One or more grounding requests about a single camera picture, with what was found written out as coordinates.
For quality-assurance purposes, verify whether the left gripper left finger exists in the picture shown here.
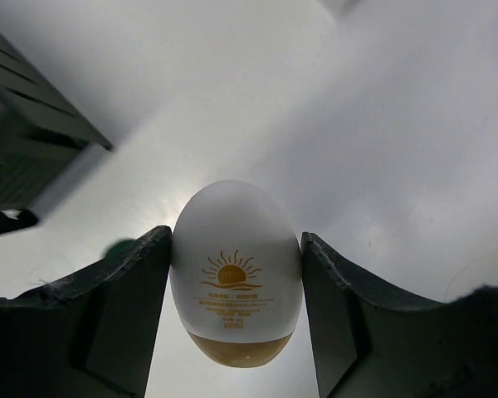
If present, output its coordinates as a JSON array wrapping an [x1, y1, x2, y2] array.
[[0, 226, 171, 397]]

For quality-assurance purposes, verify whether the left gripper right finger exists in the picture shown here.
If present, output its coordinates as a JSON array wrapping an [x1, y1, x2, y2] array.
[[302, 232, 498, 397]]

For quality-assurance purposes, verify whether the dark green powder puff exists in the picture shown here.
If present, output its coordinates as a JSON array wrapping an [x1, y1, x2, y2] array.
[[101, 238, 134, 259]]

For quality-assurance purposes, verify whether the white gold egg bottle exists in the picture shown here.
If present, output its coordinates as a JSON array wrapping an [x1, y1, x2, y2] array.
[[170, 180, 303, 368]]

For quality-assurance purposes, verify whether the black slotted organizer box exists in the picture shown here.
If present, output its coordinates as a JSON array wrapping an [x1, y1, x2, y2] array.
[[0, 33, 113, 235]]

